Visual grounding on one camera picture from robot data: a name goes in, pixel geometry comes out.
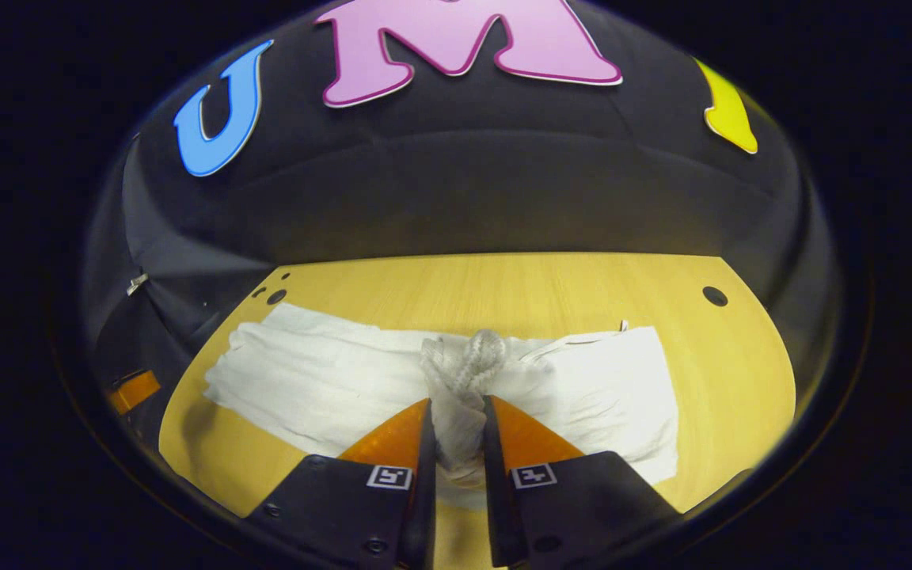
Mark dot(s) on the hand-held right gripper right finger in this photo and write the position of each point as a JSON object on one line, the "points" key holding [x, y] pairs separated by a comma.
{"points": [[583, 511]]}

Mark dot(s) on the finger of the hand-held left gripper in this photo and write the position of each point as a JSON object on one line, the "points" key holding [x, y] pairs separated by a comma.
{"points": [[134, 391]]}

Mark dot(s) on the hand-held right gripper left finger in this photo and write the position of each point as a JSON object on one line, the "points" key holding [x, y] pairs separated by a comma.
{"points": [[345, 514]]}

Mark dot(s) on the white jeans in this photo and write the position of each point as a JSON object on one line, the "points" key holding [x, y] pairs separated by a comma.
{"points": [[329, 380]]}

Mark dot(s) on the small silver clip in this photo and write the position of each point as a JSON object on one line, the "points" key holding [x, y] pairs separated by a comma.
{"points": [[137, 283]]}

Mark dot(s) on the black backdrop cloth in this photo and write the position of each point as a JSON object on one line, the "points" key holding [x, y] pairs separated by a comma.
{"points": [[464, 182]]}

